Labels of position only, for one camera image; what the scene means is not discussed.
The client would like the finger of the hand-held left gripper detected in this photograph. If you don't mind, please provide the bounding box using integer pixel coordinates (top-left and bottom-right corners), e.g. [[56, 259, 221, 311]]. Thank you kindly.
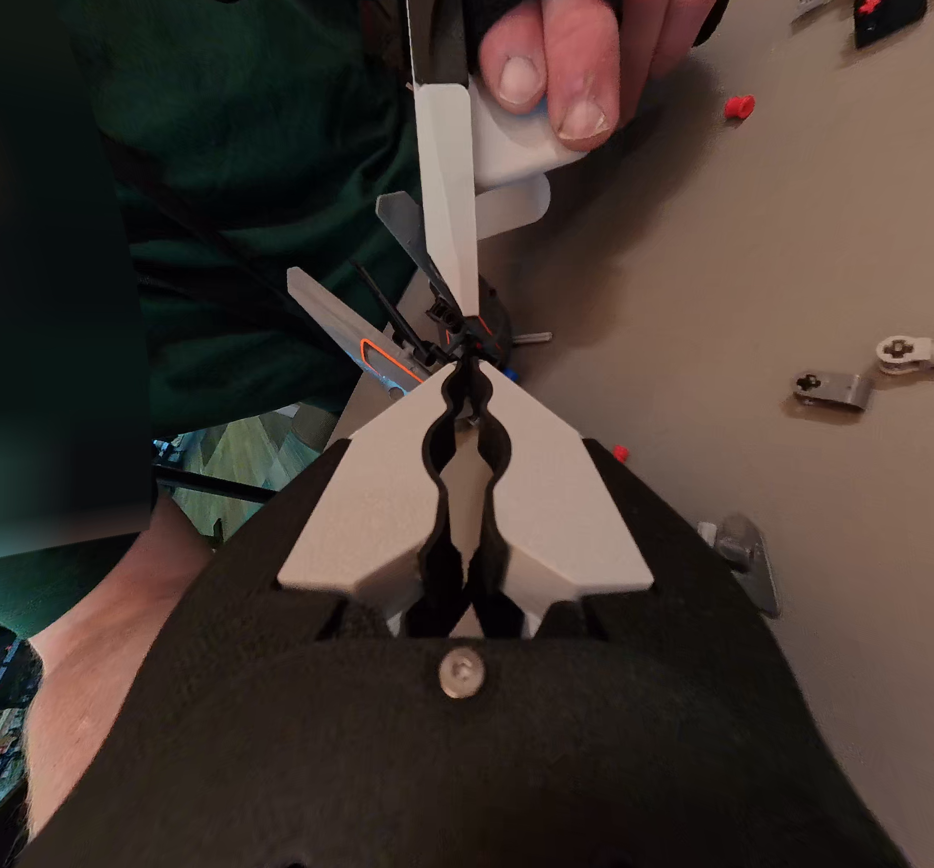
[[412, 82, 483, 319]]

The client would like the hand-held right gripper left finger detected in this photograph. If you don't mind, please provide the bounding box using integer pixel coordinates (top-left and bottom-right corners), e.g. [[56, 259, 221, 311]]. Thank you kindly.
[[276, 362, 471, 639]]

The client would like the dark grey lego connector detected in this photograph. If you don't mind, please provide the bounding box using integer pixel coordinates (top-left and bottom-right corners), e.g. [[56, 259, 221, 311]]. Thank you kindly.
[[791, 370, 874, 413]]

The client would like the grey lego wing assembly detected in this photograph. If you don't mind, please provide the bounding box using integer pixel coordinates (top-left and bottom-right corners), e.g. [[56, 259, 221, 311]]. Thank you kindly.
[[286, 191, 553, 433]]

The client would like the person's left hand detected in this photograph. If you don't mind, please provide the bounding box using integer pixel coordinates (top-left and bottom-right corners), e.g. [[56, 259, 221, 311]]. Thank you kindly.
[[463, 0, 739, 154]]

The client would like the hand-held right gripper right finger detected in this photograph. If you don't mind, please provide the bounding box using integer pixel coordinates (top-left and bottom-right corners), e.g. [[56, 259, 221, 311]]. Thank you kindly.
[[469, 361, 655, 639]]

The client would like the person's right forearm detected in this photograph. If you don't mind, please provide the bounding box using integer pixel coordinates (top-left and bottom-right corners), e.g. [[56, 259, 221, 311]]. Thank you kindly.
[[22, 496, 220, 840]]

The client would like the grey lego axle blue assembly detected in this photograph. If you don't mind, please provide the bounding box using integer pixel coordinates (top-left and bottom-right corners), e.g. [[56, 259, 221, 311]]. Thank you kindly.
[[697, 514, 782, 618]]

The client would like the light grey lego connector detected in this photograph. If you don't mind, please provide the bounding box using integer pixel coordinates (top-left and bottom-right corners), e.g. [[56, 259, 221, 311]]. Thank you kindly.
[[876, 335, 934, 376]]

